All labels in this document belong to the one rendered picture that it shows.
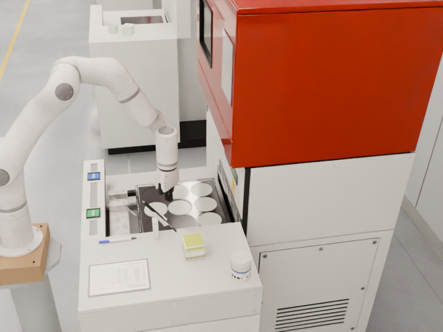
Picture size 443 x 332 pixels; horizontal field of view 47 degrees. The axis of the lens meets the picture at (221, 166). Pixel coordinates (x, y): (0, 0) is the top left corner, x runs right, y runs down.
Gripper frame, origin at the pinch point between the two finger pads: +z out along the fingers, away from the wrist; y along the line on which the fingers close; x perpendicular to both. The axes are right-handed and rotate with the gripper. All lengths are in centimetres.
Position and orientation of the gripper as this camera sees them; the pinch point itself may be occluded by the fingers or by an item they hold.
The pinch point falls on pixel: (168, 196)
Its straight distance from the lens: 211.8
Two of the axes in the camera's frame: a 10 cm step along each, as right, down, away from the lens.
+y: -5.8, 4.5, -6.8
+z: -0.3, 8.3, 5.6
